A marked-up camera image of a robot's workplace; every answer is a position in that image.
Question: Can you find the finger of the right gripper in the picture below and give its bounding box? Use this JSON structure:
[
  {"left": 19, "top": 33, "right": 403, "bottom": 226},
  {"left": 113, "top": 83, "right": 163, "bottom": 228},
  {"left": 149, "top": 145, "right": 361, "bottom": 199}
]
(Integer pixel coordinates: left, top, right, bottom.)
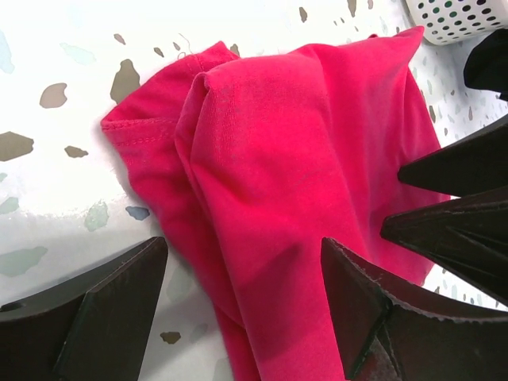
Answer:
[
  {"left": 380, "top": 187, "right": 507, "bottom": 305},
  {"left": 398, "top": 118, "right": 507, "bottom": 197}
]

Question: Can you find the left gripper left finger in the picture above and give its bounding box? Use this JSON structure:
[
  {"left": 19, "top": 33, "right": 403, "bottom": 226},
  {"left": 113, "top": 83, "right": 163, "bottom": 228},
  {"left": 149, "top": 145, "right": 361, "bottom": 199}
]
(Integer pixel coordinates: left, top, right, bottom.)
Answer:
[{"left": 1, "top": 237, "right": 168, "bottom": 381}]

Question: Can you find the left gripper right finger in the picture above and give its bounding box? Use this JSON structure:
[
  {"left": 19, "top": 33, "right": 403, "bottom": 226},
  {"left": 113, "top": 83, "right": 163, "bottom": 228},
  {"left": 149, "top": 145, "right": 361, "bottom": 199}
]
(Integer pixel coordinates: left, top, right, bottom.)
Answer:
[{"left": 321, "top": 238, "right": 507, "bottom": 381}]

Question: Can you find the pink t shirt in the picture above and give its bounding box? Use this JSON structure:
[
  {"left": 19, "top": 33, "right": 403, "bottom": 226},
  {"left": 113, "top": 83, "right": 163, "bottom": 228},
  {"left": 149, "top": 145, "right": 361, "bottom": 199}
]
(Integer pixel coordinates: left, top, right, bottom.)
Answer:
[{"left": 101, "top": 27, "right": 445, "bottom": 380}]

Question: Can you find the black t shirt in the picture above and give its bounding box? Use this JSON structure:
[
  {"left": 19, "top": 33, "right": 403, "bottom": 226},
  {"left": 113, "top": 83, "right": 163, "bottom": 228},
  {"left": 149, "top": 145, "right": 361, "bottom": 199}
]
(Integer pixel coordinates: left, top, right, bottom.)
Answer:
[{"left": 464, "top": 29, "right": 508, "bottom": 102}]

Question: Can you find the white laundry basket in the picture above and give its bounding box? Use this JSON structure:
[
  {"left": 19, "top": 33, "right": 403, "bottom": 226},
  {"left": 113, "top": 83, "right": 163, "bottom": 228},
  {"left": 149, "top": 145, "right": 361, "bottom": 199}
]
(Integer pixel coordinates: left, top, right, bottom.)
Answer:
[{"left": 406, "top": 0, "right": 507, "bottom": 45}]

